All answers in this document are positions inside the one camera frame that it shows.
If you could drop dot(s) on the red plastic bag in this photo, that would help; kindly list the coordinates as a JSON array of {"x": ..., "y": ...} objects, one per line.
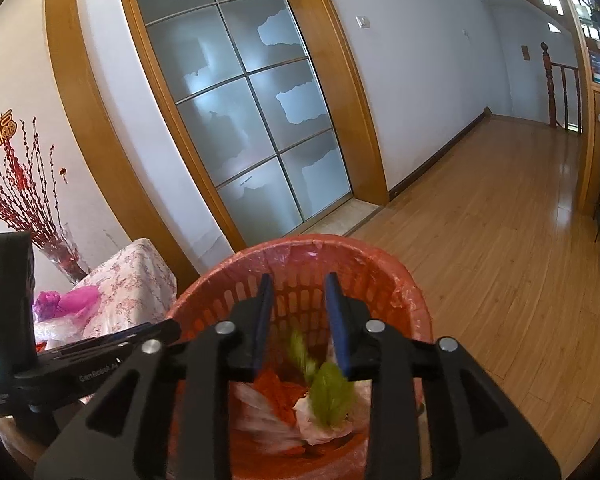
[{"x": 280, "y": 395}]

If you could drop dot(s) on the red hanging tassel ornament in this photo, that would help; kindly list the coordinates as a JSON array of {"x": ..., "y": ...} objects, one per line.
[{"x": 4, "y": 127}]

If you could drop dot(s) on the wooden wall pillar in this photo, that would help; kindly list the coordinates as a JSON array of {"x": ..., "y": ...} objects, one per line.
[{"x": 80, "y": 85}]

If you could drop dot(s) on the clear plastic bag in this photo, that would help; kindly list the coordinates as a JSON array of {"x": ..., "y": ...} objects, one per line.
[{"x": 62, "y": 331}]

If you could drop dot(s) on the green plastic bag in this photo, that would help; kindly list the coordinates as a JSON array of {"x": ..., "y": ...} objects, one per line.
[{"x": 332, "y": 390}]

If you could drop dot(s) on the red decorative branches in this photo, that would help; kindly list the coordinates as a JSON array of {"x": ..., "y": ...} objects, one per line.
[{"x": 20, "y": 195}]

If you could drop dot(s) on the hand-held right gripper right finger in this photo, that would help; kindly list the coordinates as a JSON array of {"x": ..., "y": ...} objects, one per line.
[{"x": 337, "y": 320}]

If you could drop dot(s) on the wooden table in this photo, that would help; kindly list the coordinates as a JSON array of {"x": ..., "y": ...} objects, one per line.
[{"x": 20, "y": 440}]

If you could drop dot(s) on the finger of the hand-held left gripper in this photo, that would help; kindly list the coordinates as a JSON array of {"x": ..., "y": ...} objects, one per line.
[{"x": 145, "y": 332}]

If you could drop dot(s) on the wooden door frame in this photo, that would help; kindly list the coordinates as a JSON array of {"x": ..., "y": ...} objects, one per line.
[{"x": 350, "y": 110}]

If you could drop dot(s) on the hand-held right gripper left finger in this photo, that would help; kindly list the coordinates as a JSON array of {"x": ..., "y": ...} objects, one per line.
[{"x": 265, "y": 320}]

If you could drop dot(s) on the small white wall switch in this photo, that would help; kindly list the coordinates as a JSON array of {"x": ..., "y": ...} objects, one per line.
[{"x": 362, "y": 21}]

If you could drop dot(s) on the translucent white plastic bag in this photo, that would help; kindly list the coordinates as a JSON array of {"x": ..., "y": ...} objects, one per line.
[{"x": 322, "y": 432}]

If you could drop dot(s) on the orange plastic wastebasket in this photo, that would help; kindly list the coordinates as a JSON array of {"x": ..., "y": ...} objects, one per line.
[{"x": 300, "y": 270}]

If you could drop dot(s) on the wooden partition frame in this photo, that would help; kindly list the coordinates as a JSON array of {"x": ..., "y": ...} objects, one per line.
[{"x": 587, "y": 150}]

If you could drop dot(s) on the floral tablecloth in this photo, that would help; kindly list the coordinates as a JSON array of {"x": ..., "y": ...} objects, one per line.
[{"x": 130, "y": 280}]

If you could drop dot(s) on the purple plastic bag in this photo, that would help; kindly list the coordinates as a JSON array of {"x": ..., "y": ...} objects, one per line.
[{"x": 46, "y": 306}]

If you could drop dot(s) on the small wall plaque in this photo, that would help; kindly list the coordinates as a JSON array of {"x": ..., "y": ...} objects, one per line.
[{"x": 525, "y": 52}]

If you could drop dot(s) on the orange lined waste basket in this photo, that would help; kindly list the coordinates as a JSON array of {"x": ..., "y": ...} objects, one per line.
[{"x": 412, "y": 300}]

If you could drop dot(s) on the wooden stair railing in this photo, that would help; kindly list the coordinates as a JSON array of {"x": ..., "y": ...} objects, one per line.
[{"x": 550, "y": 90}]

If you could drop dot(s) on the glass vase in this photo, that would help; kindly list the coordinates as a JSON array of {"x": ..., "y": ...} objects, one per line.
[{"x": 65, "y": 255}]

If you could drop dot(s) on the pink plastic bag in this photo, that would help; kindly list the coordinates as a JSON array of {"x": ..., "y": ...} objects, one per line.
[{"x": 80, "y": 297}]

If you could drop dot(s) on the frosted glass sliding door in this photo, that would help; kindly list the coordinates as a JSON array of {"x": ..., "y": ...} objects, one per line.
[{"x": 240, "y": 110}]

